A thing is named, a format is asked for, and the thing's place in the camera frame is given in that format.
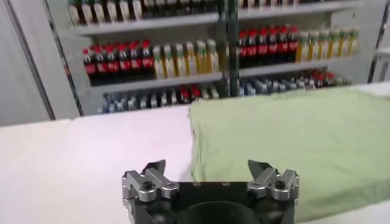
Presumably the dark tea bottle green cap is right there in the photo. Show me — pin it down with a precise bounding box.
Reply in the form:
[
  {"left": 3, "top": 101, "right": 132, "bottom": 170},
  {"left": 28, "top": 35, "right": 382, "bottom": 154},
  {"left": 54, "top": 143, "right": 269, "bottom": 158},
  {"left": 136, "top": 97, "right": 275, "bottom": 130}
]
[
  {"left": 118, "top": 0, "right": 131, "bottom": 22},
  {"left": 80, "top": 1, "right": 94, "bottom": 25},
  {"left": 130, "top": 0, "right": 144, "bottom": 21},
  {"left": 93, "top": 0, "right": 106, "bottom": 24},
  {"left": 68, "top": 2, "right": 80, "bottom": 26},
  {"left": 105, "top": 0, "right": 119, "bottom": 23}
]

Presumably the light green t-shirt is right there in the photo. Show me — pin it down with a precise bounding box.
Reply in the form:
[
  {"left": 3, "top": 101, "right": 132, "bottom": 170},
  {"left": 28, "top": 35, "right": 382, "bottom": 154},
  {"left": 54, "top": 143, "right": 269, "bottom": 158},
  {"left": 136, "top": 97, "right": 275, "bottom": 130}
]
[{"left": 188, "top": 88, "right": 390, "bottom": 223}]

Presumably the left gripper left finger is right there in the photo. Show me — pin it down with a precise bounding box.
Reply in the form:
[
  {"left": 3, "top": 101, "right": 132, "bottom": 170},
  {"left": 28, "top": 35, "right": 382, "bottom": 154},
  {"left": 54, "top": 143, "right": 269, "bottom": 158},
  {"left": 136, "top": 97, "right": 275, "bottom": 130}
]
[{"left": 121, "top": 159, "right": 180, "bottom": 203}]

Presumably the small red cap cola bottle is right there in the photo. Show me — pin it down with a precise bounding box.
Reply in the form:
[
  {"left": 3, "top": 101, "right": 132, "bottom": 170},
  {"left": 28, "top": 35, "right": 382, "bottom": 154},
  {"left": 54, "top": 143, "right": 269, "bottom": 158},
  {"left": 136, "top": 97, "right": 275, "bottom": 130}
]
[
  {"left": 179, "top": 86, "right": 190, "bottom": 104},
  {"left": 190, "top": 85, "right": 201, "bottom": 103},
  {"left": 324, "top": 70, "right": 336, "bottom": 87},
  {"left": 313, "top": 71, "right": 324, "bottom": 88}
]

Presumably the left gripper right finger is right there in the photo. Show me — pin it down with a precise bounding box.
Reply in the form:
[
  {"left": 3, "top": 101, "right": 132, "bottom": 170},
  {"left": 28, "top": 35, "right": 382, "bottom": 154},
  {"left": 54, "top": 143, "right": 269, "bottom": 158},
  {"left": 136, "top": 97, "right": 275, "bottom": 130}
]
[{"left": 247, "top": 159, "right": 300, "bottom": 203}]

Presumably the white side table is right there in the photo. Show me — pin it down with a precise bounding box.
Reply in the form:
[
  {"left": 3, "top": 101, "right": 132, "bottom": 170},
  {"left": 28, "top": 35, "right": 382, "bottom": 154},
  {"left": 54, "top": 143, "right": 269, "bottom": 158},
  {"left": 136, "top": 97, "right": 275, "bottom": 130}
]
[{"left": 376, "top": 47, "right": 390, "bottom": 82}]

